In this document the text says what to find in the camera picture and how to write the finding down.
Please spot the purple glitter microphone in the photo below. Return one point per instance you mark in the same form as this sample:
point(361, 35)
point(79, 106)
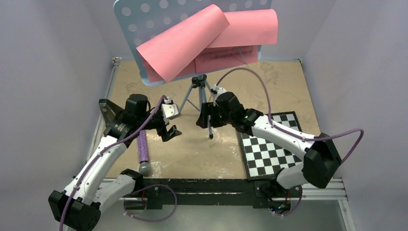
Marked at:
point(143, 153)

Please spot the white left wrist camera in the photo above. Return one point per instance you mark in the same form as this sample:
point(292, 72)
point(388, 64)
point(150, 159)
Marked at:
point(170, 110)

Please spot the black white chessboard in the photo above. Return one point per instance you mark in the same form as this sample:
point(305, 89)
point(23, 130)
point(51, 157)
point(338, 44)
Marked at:
point(263, 158)

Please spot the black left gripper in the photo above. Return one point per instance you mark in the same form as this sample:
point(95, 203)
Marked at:
point(170, 133)

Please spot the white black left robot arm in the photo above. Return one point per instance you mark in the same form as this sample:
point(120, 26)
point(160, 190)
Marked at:
point(79, 206)

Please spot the black metronome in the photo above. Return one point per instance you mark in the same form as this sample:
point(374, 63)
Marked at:
point(111, 113)

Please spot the pink sheet music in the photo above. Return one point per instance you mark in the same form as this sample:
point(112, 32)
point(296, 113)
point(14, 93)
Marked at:
point(238, 43)
point(171, 54)

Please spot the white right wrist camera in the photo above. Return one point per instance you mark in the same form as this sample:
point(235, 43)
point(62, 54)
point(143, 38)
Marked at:
point(216, 91)

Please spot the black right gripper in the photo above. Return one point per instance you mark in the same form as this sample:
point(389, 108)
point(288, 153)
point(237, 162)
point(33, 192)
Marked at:
point(207, 108)

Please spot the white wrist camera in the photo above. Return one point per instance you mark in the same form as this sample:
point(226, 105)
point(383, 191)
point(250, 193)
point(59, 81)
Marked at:
point(170, 110)
point(216, 91)

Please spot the black base frame rail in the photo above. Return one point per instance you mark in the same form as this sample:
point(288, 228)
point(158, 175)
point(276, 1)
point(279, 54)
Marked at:
point(225, 192)

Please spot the light blue music stand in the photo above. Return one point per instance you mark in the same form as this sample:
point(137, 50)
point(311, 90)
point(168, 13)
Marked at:
point(142, 20)

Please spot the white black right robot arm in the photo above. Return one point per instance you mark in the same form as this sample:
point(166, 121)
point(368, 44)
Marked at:
point(320, 158)

